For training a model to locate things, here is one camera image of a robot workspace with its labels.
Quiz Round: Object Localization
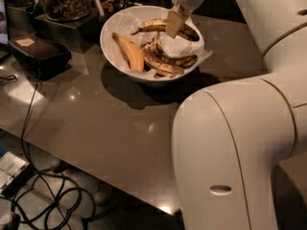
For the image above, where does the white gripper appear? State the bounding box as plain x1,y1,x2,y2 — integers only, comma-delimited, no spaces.
166,0,204,38

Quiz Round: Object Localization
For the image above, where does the spotted brown top banana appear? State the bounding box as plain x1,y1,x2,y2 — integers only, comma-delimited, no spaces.
130,18,200,42

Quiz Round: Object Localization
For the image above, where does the spotted brown banana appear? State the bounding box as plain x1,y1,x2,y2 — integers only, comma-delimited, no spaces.
130,18,200,42
140,38,198,78

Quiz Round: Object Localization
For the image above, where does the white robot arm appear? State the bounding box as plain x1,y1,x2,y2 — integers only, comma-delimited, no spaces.
172,0,307,230

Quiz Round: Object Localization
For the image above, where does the spotted brown lower banana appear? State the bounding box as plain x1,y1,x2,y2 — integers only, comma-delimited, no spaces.
140,38,198,78

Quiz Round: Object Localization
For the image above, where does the white paper bowl liner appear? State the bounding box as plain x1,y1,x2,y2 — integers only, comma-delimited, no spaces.
107,5,213,80

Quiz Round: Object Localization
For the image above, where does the yellow banana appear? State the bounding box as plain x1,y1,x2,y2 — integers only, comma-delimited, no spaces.
112,33,144,71

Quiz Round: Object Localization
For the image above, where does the white ceramic bowl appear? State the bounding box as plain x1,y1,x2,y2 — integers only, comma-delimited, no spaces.
99,5,205,85

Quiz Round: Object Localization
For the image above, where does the steel stand block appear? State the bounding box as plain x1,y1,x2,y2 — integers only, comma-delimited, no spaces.
35,9,101,53

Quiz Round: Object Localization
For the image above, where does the glass jar of nuts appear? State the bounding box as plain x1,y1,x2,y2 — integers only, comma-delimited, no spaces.
39,0,91,22

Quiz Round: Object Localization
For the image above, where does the black box device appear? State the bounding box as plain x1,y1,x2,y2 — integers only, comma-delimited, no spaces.
8,33,72,81

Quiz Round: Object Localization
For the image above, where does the white patterned floor box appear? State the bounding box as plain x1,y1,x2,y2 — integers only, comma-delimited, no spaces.
0,151,29,197

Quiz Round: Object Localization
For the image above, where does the black power cable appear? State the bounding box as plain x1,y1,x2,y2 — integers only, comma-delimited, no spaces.
0,68,97,230

